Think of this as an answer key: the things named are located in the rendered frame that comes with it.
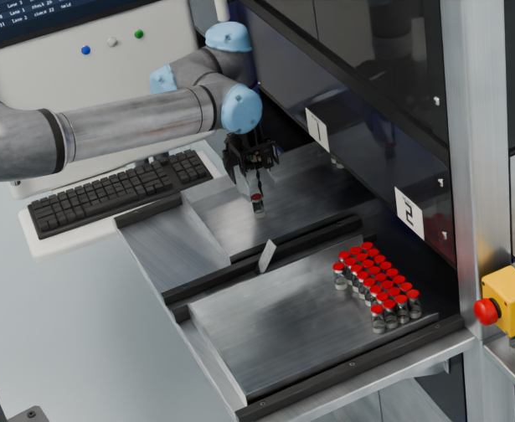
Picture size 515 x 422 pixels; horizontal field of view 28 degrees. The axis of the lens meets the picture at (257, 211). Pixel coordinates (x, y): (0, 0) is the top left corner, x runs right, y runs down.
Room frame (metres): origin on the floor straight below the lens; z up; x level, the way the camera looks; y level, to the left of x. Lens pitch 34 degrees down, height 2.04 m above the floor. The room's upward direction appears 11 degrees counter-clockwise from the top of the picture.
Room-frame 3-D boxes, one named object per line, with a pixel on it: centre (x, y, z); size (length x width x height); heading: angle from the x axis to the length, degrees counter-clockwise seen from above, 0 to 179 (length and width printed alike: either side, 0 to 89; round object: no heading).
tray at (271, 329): (1.34, -0.05, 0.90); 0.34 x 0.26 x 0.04; 107
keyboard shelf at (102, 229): (2.00, 0.30, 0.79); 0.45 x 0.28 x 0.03; 105
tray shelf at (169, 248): (1.52, -0.04, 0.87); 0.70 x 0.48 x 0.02; 18
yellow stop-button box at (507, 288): (1.18, -0.35, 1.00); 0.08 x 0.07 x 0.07; 108
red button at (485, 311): (1.16, -0.31, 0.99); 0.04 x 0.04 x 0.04; 18
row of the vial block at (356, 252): (1.38, -0.18, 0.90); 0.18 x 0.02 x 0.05; 17
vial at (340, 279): (1.42, -0.12, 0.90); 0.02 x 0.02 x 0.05
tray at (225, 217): (1.70, -0.06, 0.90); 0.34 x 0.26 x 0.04; 108
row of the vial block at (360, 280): (1.37, -0.16, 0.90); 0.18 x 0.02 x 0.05; 17
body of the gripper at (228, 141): (1.66, -0.01, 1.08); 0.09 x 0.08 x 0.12; 18
